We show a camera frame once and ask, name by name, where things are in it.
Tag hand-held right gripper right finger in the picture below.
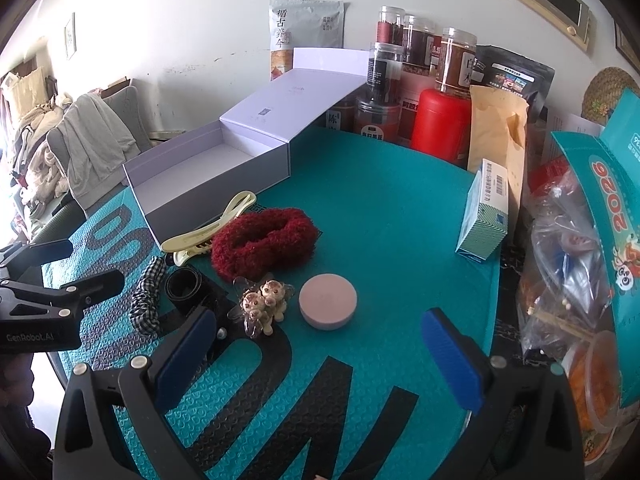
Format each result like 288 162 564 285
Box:
420 307 586 480

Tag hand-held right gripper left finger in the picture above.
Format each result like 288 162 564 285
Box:
52 305 221 480

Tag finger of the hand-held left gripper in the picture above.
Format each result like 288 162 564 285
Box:
0 268 126 327
0 238 76 275

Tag black white checkered scrunchie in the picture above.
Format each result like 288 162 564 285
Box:
127 256 168 336

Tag black hair band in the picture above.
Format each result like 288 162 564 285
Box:
165 269 206 311

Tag clear bear hair clip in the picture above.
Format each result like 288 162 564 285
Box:
231 276 296 338

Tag red fuzzy scrunchie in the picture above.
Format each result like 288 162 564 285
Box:
210 207 322 283

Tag cream hair claw clip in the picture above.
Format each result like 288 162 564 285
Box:
161 190 258 267

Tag pink round case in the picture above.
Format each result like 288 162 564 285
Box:
298 273 359 332

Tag white hinged gift box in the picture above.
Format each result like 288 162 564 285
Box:
122 47 381 253

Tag green chair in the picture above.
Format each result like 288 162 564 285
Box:
30 200 91 246

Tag grey hoodie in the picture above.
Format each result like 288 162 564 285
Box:
47 92 138 203

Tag pile of beige clothes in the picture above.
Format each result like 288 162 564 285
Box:
0 57 66 201

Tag orange snack tub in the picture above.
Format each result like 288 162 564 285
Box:
562 330 632 466

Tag teal white medicine box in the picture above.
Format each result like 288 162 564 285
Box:
454 158 511 263

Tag clear plastic bag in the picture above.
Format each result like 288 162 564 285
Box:
517 160 621 361

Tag teal embossed table mat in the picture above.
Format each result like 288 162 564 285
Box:
42 125 501 480

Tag grey chair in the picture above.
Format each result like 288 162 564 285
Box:
47 85 152 211

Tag teal printed calendar box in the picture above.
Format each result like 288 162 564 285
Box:
550 87 640 426

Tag red canister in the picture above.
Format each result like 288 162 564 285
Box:
411 87 473 163

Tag kraft paper envelope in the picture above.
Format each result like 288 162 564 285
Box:
467 85 530 221

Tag clear jar white label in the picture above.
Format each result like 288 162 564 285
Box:
327 100 358 134

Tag white paper sheet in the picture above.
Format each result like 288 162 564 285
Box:
545 110 608 137

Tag clear jar dark contents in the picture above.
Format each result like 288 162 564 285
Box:
367 42 405 103

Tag black printed pouch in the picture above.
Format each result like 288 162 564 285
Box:
472 45 556 121

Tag clear jar amber contents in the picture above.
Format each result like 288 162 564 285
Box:
435 27 478 97

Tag woven round mat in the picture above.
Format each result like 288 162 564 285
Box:
582 67 638 123

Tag clear jar red contents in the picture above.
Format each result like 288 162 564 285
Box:
377 6 406 46
402 14 437 67

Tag grey foil pouch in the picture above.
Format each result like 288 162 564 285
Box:
269 0 346 81

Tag small wall frame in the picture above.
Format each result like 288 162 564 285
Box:
64 12 77 61

